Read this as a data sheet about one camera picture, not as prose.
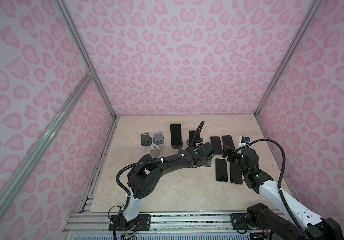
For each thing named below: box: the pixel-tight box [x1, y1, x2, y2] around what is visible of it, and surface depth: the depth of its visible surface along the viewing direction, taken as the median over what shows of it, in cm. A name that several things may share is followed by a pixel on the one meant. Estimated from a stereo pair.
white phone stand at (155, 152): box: [149, 147, 161, 158], surface depth 93 cm
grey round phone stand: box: [152, 132, 165, 145], surface depth 105 cm
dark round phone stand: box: [140, 133, 153, 147], surface depth 102 cm
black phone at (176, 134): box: [170, 123, 182, 146], surface depth 97 cm
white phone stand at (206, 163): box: [200, 158, 212, 167], surface depth 82 cm
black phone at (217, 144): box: [210, 136, 223, 155], surface depth 106 cm
